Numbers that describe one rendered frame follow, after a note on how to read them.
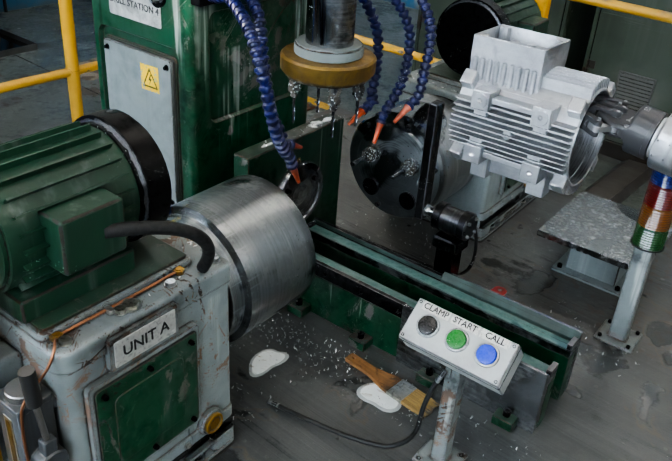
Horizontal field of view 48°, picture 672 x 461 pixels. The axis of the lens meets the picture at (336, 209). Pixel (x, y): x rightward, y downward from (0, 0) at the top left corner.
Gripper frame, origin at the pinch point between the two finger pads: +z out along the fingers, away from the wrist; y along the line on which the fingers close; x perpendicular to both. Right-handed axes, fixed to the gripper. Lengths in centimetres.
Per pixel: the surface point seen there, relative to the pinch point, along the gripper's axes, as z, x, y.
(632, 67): 55, 87, -304
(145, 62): 68, 17, 21
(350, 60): 32.7, 6.8, 4.4
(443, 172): 19.9, 32.7, -19.2
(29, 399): 19, 27, 79
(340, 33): 35.5, 2.6, 4.8
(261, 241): 23, 28, 35
